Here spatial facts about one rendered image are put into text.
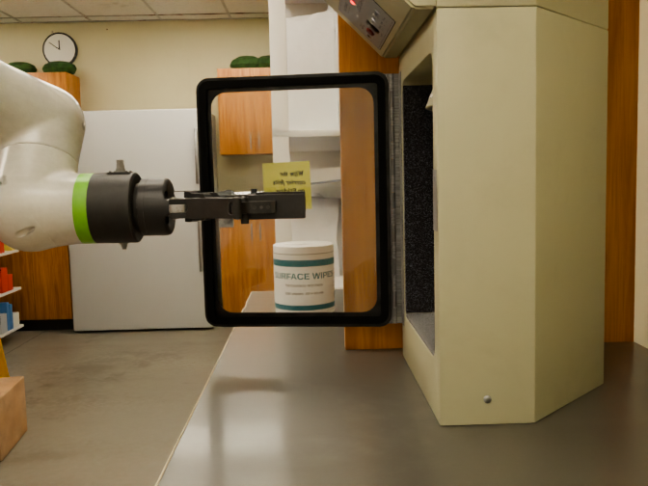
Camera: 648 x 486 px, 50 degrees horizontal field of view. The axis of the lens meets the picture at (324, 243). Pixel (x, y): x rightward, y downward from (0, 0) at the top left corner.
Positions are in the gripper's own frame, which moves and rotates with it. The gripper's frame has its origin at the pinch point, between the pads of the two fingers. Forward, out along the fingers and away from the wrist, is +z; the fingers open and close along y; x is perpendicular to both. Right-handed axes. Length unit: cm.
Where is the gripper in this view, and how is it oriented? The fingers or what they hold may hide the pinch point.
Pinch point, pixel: (296, 203)
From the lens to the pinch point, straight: 92.0
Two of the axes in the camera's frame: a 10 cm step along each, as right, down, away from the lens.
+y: -0.2, -1.0, 10.0
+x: 0.2, 10.0, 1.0
